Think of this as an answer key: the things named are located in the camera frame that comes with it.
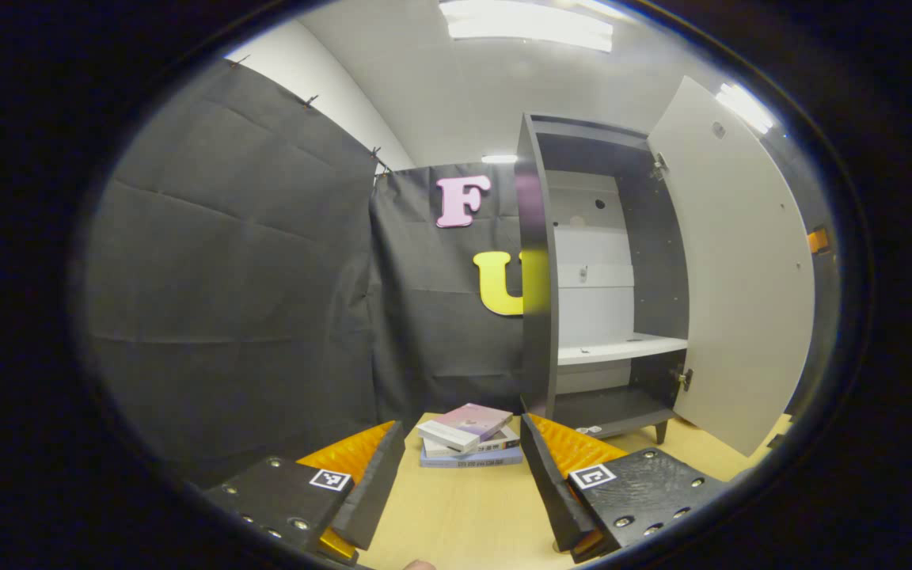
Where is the narrow ceiling light panel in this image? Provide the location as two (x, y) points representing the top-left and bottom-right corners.
(716, 82), (775, 135)

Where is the beige book with dark print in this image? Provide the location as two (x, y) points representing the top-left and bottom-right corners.
(423, 427), (522, 460)

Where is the grey cabinet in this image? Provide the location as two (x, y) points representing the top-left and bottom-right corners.
(515, 112), (690, 446)

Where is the large ceiling light panel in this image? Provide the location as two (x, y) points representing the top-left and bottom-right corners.
(439, 0), (615, 53)

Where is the black backdrop cloth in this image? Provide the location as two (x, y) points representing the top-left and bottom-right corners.
(80, 59), (841, 488)

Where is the white book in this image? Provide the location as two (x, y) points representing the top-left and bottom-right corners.
(416, 420), (481, 454)

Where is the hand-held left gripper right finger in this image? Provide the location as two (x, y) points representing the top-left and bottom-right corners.
(519, 413), (730, 564)

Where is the blue book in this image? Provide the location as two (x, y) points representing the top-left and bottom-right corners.
(420, 446), (523, 468)

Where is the beige cabinet door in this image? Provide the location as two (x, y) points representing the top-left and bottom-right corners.
(646, 75), (817, 458)

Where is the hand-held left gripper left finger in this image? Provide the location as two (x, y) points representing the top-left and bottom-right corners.
(204, 420), (407, 566)

